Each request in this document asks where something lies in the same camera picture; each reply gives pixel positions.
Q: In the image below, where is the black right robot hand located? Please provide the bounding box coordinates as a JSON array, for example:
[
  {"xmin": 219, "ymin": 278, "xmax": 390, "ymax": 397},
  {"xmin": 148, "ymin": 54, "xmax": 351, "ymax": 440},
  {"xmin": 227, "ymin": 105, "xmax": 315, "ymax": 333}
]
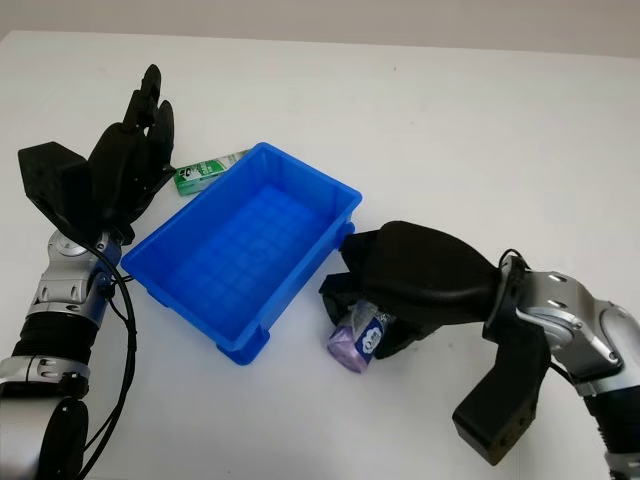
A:
[{"xmin": 318, "ymin": 219, "xmax": 504, "ymax": 361}]

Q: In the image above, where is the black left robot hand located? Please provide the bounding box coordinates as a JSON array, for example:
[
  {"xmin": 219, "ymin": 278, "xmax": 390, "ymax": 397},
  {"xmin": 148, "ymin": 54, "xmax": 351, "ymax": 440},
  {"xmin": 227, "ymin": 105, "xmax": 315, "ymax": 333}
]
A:
[{"xmin": 86, "ymin": 64, "xmax": 177, "ymax": 247}]

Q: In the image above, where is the green drink carton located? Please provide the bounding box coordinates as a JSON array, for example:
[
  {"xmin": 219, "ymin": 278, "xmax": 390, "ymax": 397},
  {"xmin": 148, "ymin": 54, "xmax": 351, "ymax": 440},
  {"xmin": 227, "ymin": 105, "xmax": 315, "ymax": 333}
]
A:
[{"xmin": 173, "ymin": 148, "xmax": 252, "ymax": 197}]

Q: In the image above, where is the purple trash bag roll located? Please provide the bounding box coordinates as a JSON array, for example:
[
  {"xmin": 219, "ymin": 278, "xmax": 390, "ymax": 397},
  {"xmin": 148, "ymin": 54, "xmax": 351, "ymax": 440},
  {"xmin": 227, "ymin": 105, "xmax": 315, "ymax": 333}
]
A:
[{"xmin": 326, "ymin": 298, "xmax": 389, "ymax": 376}]

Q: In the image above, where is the blue plastic tray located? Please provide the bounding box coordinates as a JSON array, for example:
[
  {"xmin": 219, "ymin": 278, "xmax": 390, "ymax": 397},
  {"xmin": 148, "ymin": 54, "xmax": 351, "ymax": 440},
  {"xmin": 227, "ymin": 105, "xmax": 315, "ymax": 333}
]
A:
[{"xmin": 121, "ymin": 142, "xmax": 363, "ymax": 368}]

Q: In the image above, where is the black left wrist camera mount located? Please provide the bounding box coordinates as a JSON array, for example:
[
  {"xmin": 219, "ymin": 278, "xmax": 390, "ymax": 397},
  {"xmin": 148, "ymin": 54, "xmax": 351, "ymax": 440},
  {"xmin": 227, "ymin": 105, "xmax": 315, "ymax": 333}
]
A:
[{"xmin": 17, "ymin": 141, "xmax": 102, "ymax": 242}]

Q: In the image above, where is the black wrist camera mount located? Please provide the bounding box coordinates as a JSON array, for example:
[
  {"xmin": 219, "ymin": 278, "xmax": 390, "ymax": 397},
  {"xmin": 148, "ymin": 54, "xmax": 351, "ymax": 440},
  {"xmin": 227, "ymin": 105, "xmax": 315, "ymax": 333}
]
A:
[
  {"xmin": 452, "ymin": 319, "xmax": 552, "ymax": 456},
  {"xmin": 17, "ymin": 141, "xmax": 102, "ymax": 242}
]

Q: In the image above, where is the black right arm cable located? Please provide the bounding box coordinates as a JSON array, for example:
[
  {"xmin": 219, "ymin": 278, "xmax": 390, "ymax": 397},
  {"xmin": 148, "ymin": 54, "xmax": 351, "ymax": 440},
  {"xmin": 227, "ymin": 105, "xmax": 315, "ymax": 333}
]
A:
[{"xmin": 499, "ymin": 248, "xmax": 532, "ymax": 281}]

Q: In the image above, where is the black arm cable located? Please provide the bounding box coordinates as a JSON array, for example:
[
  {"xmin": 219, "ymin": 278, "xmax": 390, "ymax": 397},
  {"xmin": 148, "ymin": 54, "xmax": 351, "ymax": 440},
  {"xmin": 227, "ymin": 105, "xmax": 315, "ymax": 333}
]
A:
[
  {"xmin": 499, "ymin": 248, "xmax": 532, "ymax": 281},
  {"xmin": 81, "ymin": 239, "xmax": 139, "ymax": 480}
]

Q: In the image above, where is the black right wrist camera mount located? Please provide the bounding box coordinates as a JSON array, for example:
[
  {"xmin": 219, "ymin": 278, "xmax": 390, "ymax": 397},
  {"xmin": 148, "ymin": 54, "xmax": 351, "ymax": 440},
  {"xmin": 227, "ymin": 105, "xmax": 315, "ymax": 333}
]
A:
[{"xmin": 452, "ymin": 319, "xmax": 552, "ymax": 456}]

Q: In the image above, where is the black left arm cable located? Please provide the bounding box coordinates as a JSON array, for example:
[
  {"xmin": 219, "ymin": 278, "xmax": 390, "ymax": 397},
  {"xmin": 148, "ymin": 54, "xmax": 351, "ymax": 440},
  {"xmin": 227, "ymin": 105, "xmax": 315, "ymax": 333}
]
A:
[{"xmin": 81, "ymin": 239, "xmax": 139, "ymax": 480}]

